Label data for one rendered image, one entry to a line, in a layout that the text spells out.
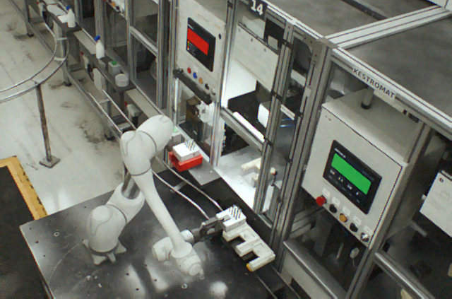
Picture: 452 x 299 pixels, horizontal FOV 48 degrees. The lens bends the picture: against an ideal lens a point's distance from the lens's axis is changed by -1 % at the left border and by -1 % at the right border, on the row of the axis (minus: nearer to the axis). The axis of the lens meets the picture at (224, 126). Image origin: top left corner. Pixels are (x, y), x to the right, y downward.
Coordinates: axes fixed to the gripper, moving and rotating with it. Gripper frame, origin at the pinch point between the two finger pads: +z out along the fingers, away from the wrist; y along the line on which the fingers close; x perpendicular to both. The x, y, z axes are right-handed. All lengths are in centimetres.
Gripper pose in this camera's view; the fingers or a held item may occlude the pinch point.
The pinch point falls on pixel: (223, 222)
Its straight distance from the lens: 270.3
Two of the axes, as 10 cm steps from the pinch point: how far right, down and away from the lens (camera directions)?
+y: 0.9, -7.8, -6.1
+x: -5.7, -5.5, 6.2
